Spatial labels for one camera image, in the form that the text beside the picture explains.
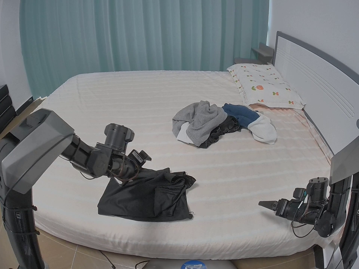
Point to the pile of clothes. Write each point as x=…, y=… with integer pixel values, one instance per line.
x=202, y=119

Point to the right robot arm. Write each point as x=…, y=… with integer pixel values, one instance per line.
x=340, y=164

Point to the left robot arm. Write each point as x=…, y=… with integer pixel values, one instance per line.
x=36, y=144

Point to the black T-shirt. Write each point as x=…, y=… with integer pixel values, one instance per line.
x=134, y=200

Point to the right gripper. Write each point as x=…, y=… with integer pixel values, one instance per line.
x=289, y=209

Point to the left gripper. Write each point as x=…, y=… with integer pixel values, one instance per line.
x=130, y=167

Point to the bed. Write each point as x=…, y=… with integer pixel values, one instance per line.
x=168, y=108

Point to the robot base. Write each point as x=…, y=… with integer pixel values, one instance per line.
x=196, y=265

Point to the black chest of drawers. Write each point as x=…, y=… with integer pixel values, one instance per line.
x=7, y=108

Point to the grey bedside table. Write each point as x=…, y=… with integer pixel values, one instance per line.
x=263, y=52

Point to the white printed pillow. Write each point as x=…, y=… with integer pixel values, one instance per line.
x=266, y=85

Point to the blue-green curtain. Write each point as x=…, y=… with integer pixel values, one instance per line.
x=126, y=24

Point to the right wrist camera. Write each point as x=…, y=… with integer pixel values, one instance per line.
x=299, y=194

